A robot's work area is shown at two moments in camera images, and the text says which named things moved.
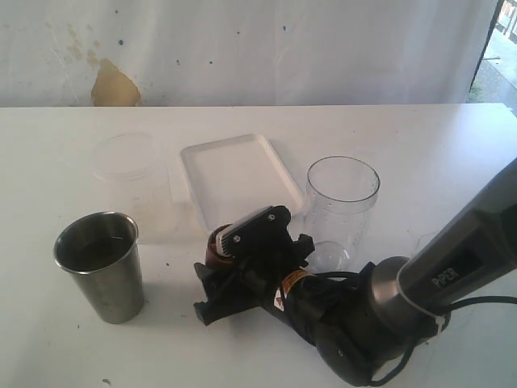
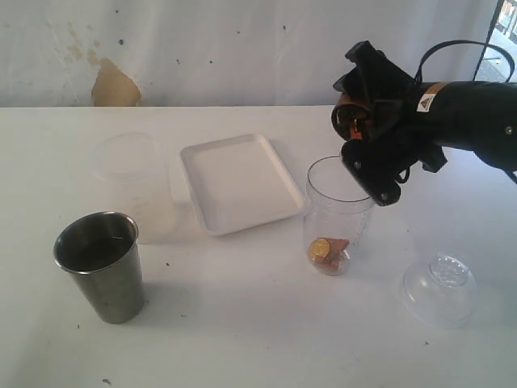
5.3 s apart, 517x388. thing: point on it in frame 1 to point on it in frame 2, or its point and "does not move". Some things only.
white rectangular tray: (236, 178) does not move
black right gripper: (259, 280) to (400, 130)
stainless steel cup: (101, 250) does not move
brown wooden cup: (213, 259) to (351, 116)
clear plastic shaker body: (340, 197) does not move
